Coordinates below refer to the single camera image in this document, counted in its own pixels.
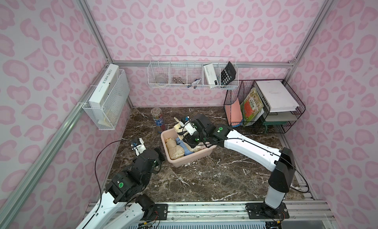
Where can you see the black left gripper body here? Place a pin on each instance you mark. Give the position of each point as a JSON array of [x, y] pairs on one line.
[[156, 157]]

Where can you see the pink folder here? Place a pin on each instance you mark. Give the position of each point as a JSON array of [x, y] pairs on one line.
[[236, 117]]

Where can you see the white paper stack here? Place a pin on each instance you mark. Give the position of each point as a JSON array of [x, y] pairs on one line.
[[277, 96]]

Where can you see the white long box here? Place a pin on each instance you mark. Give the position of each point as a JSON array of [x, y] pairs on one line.
[[105, 86]]

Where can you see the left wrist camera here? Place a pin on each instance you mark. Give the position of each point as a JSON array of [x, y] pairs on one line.
[[138, 146]]

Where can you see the pink plastic storage box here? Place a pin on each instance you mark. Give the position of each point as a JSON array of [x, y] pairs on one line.
[[171, 133]]

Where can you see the white wire wall basket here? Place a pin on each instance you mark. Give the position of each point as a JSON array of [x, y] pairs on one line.
[[184, 71]]

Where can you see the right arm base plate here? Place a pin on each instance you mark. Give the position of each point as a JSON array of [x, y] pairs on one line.
[[262, 211]]

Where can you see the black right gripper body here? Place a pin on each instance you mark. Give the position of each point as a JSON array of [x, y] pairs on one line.
[[190, 137]]

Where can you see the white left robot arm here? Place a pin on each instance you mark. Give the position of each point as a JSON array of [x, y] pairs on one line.
[[122, 203]]

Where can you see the colored pencil tube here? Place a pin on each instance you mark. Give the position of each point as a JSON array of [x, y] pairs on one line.
[[158, 119]]

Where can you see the beige umbrella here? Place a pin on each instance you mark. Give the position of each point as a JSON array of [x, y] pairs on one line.
[[175, 151]]

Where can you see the white small box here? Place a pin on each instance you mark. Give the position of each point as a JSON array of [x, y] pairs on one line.
[[210, 74]]

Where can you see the black calculator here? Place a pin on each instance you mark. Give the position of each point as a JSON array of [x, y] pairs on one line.
[[228, 74]]

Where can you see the white mesh side basket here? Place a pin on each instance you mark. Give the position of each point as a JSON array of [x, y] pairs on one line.
[[107, 116]]

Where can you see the green red book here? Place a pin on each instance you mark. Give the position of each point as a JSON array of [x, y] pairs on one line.
[[252, 108]]

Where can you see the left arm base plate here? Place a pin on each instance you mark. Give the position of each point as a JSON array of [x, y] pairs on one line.
[[136, 211]]

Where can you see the black wire desk organizer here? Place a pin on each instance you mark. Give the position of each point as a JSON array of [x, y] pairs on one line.
[[269, 122]]

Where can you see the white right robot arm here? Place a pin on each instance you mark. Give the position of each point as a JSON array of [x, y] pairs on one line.
[[279, 162]]

